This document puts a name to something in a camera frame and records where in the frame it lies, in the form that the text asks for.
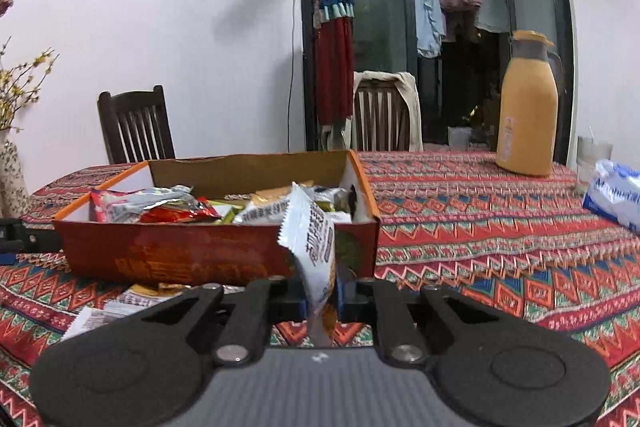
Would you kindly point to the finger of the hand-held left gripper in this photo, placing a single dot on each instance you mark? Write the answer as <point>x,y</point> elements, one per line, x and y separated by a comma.
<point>30,241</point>

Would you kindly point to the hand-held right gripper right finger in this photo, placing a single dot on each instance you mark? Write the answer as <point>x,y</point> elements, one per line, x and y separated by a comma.
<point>344,304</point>

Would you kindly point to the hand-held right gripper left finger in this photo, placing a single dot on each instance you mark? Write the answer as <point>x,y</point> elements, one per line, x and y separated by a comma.
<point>295,307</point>

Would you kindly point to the white orange-print snack packet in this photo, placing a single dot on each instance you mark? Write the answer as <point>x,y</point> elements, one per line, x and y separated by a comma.
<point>312,247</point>

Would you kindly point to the golden brown cookie packet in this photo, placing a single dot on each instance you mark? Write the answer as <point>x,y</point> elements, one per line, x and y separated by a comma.
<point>270,194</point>

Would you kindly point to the orange cardboard box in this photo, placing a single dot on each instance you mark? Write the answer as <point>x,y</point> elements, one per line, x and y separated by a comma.
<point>175,252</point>

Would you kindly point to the floral ceramic vase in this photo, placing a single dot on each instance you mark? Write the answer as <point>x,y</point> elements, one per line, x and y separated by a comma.
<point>12,177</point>

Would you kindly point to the flat white snack packet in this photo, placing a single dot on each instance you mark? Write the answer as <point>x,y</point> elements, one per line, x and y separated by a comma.
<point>92,322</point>

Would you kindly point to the silver red-edged snack bag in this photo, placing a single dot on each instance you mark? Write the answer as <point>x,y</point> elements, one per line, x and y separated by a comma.
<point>130,204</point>

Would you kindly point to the green white snack packet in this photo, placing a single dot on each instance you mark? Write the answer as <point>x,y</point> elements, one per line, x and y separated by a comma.
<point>225,212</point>

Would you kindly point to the yellow white snack packet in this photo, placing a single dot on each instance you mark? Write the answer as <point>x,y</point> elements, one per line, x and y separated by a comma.
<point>145,294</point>

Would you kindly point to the dark wooden chair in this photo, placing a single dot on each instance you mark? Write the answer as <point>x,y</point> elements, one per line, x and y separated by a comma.
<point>135,127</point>

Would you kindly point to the yellow flower branches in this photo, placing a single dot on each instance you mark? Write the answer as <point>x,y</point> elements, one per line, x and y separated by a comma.
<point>20,82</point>

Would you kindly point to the red patterned tablecloth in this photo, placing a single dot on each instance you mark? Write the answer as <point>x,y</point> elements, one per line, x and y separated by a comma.
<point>500,232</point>

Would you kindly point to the wooden chair with cloth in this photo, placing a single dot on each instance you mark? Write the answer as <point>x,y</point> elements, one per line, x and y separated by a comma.
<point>380,117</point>
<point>410,107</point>

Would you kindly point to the pale plastic bucket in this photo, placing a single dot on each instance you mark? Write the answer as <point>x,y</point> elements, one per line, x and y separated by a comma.
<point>460,138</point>

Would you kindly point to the yellow thermos jug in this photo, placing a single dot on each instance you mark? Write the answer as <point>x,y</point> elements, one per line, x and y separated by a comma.
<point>527,117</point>

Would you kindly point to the dark sliding glass door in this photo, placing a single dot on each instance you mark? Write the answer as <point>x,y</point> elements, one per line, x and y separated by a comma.
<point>380,32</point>

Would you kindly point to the clear drinking glass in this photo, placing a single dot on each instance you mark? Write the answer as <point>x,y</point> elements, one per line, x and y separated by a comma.
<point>590,152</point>

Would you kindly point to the white blue tissue pack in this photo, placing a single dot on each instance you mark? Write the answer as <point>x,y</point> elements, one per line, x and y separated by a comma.
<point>615,194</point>

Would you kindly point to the light blue hanging garment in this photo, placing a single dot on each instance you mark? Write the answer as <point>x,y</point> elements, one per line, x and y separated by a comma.
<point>427,12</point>

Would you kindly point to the pale hanging garment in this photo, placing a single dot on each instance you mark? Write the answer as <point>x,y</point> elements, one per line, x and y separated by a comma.
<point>492,19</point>

